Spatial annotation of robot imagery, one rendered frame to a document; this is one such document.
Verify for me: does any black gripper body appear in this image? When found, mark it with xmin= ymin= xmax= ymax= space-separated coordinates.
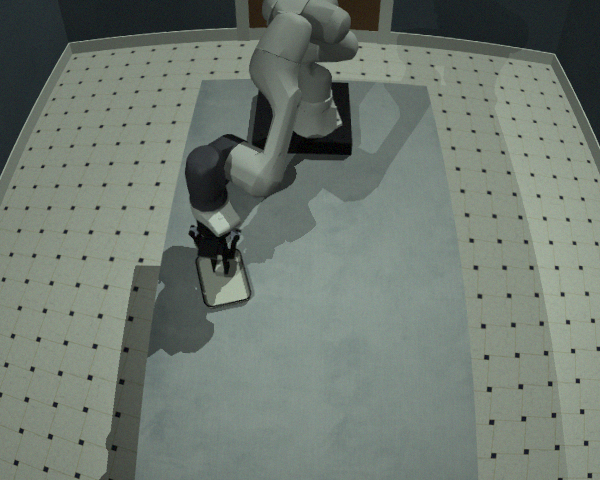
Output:
xmin=196 ymin=220 xmax=230 ymax=240

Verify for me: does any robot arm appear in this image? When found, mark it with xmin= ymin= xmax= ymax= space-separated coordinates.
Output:
xmin=185 ymin=0 xmax=359 ymax=259

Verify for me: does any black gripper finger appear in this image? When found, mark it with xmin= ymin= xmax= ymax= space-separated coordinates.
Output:
xmin=217 ymin=229 xmax=241 ymax=274
xmin=189 ymin=225 xmax=217 ymax=273

